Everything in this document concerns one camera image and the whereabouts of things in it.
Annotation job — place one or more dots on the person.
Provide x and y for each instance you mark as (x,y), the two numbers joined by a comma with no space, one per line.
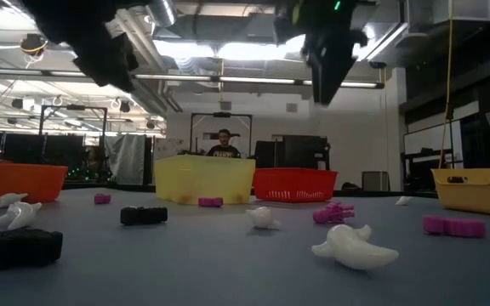
(224,146)

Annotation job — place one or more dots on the long ceiling tube light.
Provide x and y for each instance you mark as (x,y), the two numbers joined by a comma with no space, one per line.
(249,80)

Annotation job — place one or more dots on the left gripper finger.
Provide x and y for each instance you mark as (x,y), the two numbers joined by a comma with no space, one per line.
(109,64)

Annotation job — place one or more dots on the grey ceiling air unit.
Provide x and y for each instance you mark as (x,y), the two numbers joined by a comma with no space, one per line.
(262,25)

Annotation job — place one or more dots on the black toy figurine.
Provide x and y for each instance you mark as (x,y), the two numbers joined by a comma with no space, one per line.
(144,215)
(15,251)

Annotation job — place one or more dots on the silver round ventilation duct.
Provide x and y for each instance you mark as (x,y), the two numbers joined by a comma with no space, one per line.
(162,10)

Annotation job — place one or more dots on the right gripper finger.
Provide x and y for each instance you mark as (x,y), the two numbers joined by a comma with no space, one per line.
(330,81)

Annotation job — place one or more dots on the black gantry frame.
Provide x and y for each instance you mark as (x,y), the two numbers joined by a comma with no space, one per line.
(221,114)
(75,107)

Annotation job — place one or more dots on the black shelf rack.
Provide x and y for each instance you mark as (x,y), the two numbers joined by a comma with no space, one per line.
(419,170)

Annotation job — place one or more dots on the yellow translucent bin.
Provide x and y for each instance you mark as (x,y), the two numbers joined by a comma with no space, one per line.
(204,178)

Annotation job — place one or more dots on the white ghost figurine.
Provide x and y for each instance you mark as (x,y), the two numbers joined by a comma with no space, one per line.
(353,251)
(17,214)
(264,217)
(403,200)
(6,200)

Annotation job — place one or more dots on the black cabinet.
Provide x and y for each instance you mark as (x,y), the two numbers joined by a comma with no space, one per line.
(296,151)

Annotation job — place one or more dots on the grey trash bin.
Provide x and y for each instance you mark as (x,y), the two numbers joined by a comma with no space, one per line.
(375,180)

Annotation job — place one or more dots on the orange round bowl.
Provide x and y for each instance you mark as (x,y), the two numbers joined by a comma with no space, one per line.
(19,183)

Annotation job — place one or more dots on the grey fabric cover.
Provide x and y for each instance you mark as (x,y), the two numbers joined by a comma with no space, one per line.
(128,157)

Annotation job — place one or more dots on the black round ceiling fixture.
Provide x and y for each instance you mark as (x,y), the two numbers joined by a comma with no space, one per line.
(32,42)

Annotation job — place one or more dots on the black monitor row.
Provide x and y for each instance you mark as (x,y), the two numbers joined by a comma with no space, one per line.
(28,146)

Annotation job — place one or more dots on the red slotted basket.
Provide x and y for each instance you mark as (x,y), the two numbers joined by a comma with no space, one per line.
(296,180)

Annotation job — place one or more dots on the whiteboard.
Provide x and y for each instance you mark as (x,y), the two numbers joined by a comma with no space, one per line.
(430,138)

